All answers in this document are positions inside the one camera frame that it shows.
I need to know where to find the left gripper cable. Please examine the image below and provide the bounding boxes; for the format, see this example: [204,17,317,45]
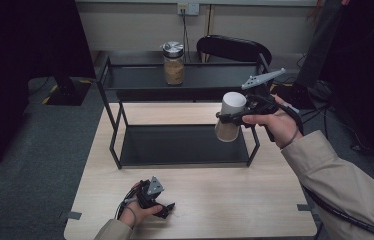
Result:
[116,187,143,220]

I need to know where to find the person's left hand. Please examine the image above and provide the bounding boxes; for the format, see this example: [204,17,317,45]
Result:
[118,181,165,230]

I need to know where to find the person's right hand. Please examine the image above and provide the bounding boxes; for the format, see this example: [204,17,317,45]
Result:
[241,94,304,150]

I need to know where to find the white cylindrical cup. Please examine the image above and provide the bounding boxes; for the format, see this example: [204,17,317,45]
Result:
[214,91,248,143]

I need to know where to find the wooden wall strip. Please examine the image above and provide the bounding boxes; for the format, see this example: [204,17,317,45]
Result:
[204,4,216,63]

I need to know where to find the black chair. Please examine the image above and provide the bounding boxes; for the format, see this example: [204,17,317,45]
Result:
[196,34,273,66]

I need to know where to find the white wall outlet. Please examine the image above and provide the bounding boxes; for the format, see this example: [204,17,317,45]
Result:
[177,2,200,17]

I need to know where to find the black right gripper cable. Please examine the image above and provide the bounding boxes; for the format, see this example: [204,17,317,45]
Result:
[276,101,374,240]

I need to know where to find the floor cables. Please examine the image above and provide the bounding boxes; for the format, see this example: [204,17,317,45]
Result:
[293,79,334,129]

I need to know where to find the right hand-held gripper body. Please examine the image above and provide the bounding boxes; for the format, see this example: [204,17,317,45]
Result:
[233,68,287,127]

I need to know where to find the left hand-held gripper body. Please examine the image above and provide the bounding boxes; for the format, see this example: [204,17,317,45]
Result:
[136,175,165,210]

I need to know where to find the black metal rack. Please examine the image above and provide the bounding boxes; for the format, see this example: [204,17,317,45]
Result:
[96,49,273,170]

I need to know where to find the black curtain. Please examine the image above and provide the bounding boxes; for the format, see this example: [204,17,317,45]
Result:
[0,0,97,178]

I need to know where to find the black stand base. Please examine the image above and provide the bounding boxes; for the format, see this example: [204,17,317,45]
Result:
[42,77,93,107]

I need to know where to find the glass jar of brown powder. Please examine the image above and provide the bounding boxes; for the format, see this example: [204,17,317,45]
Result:
[161,41,186,86]

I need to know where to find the black wall cable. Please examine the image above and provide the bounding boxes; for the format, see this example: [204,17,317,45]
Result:
[181,9,192,63]

